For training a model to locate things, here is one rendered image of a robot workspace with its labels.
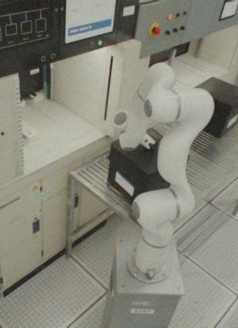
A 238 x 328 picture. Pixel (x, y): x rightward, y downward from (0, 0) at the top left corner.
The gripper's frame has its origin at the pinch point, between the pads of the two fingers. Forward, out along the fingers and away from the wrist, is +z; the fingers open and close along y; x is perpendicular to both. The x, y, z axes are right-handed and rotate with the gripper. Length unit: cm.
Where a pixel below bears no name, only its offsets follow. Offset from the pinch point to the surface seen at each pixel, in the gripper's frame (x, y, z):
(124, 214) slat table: 34.0, -11.1, 5.1
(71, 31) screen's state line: -15, 32, -53
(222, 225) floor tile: 9, -13, 138
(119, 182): 24.0, 3.4, 5.5
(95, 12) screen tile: -28, 33, -47
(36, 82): 12, 86, -7
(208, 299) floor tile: 51, -48, 96
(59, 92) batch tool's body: 8, 77, 4
